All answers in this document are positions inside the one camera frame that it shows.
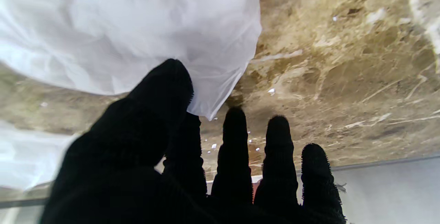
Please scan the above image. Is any translucent white disposable glove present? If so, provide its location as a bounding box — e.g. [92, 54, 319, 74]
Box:
[0, 0, 262, 120]

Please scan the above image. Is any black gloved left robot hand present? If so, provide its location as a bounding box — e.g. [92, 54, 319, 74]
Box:
[40, 58, 346, 224]

